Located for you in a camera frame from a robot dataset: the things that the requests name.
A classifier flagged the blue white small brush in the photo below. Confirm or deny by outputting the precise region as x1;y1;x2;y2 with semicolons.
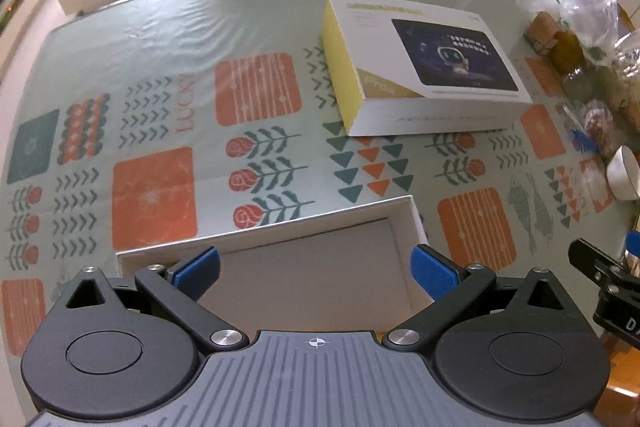
561;103;599;153

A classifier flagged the patterned tablecloth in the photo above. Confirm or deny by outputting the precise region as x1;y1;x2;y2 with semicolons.
1;0;638;363

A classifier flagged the clear plastic bag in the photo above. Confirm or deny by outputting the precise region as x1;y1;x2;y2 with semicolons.
515;0;620;65

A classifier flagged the open white cardboard box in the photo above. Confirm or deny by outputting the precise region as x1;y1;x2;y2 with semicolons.
116;196;432;336

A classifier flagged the bag of nuts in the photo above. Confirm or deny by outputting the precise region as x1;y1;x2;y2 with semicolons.
584;100;622;159

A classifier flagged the orange green carton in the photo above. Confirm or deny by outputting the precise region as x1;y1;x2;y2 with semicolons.
523;11;561;55

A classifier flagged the white tablet product box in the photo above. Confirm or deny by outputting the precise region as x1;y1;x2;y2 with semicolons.
321;0;533;138

